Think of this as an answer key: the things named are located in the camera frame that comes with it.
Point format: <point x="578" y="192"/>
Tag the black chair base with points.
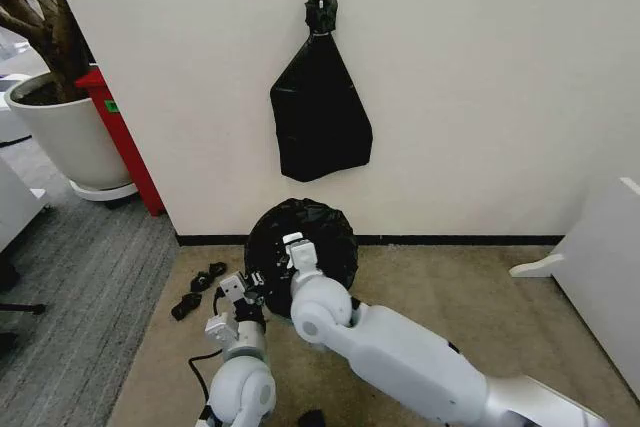
<point x="12" y="297"/>

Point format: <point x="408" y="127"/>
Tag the white board furniture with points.
<point x="590" y="272"/>

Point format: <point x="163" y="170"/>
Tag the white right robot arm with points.
<point x="400" y="347"/>

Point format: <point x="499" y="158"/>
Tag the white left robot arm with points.
<point x="243" y="387"/>

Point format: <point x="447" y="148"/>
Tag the white round planter pot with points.
<point x="70" y="142"/>

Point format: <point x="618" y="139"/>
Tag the white planter saucer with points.
<point x="102" y="193"/>

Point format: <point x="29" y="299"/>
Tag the black baseboard strip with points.
<point x="450" y="239"/>

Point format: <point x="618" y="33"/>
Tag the potted tree trunk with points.
<point x="47" y="22"/>

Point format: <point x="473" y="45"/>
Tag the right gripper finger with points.
<point x="287" y="260"/>

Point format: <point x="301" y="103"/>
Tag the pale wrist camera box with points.
<point x="293" y="238"/>
<point x="232" y="287"/>

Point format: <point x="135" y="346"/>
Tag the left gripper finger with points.
<point x="254" y="277"/>
<point x="252" y="296"/>

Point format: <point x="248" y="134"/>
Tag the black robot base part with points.
<point x="312" y="419"/>

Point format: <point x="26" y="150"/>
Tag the black hanging garbage bag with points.
<point x="320" y="117"/>

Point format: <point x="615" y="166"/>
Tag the white low cabinet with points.
<point x="17" y="207"/>

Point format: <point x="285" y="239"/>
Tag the black rolled garbage bag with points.
<point x="185" y="306"/>
<point x="217" y="267"/>
<point x="200" y="281"/>

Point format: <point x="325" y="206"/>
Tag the black garbage bag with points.
<point x="325" y="242"/>
<point x="217" y="267"/>
<point x="200" y="281"/>
<point x="185" y="306"/>
<point x="320" y="117"/>

